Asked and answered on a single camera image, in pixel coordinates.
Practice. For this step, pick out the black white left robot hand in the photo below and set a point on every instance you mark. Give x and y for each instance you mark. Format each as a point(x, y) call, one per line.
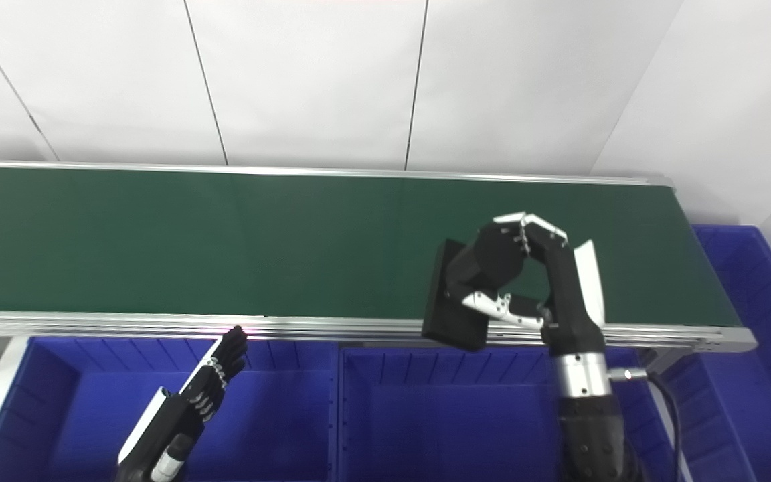
point(178, 415)

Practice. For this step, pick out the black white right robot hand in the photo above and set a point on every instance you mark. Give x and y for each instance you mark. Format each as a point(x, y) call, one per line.
point(569, 301)

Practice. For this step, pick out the black cylinder-on-block part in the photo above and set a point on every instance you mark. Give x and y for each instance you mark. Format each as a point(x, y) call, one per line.
point(449, 321)

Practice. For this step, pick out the blue plastic bin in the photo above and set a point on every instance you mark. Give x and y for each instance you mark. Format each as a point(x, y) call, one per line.
point(77, 415)
point(753, 375)
point(459, 422)

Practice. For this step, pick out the green conveyor belt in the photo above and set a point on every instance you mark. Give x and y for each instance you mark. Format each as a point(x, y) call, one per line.
point(124, 325)
point(225, 241)

